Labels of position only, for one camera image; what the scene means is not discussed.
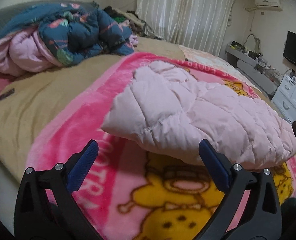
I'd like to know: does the grey curved shelf unit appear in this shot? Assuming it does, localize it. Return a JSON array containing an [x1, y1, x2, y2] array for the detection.
[[225, 45, 278, 99]]

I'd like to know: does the peach kitty blanket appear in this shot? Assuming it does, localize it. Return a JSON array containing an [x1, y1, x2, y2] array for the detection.
[[178, 45, 259, 90]]

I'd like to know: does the pink quilted jacket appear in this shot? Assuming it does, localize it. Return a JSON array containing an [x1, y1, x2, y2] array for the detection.
[[102, 61, 296, 170]]

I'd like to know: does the white striped curtain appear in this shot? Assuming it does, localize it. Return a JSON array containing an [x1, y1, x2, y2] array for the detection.
[[136, 0, 235, 56]]

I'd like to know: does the blue floral comforter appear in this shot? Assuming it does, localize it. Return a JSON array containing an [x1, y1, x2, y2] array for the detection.
[[0, 2, 139, 77]]

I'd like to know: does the tan bed sheet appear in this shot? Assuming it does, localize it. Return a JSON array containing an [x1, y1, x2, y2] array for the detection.
[[0, 38, 262, 179]]

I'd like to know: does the white air conditioner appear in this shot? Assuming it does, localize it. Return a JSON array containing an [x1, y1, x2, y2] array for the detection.
[[255, 0, 283, 11]]

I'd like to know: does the white drawer cabinet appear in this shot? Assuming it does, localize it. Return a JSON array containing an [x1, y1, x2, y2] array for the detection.
[[271, 74, 296, 124]]

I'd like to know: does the pile of folded clothes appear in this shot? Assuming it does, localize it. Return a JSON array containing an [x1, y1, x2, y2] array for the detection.
[[103, 6, 164, 40]]

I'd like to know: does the grey headboard cushion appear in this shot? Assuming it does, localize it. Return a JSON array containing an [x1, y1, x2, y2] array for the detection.
[[0, 0, 100, 31]]

